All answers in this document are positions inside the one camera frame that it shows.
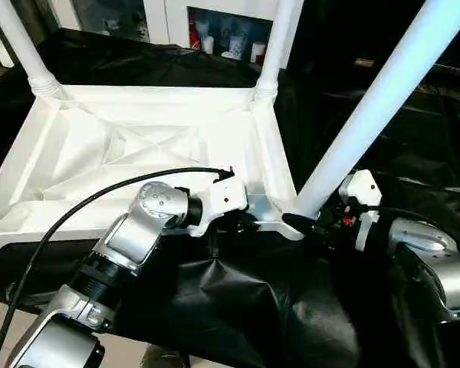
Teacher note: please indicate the black mat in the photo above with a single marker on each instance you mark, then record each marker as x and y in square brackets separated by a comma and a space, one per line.
[238, 314]

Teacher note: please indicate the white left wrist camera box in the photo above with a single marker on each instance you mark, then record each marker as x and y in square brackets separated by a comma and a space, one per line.
[222, 198]

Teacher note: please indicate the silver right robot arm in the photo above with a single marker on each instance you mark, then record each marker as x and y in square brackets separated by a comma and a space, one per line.
[437, 261]

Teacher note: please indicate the white plastic table top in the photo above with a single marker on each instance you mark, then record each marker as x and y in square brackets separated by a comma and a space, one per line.
[123, 138]

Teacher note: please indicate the black furniture with gold label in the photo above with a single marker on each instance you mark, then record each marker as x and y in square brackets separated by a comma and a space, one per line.
[353, 31]

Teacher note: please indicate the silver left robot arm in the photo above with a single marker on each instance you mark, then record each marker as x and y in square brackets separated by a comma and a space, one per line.
[115, 261]

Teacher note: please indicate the white cabinet with glass doors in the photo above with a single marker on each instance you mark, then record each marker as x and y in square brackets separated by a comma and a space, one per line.
[169, 19]

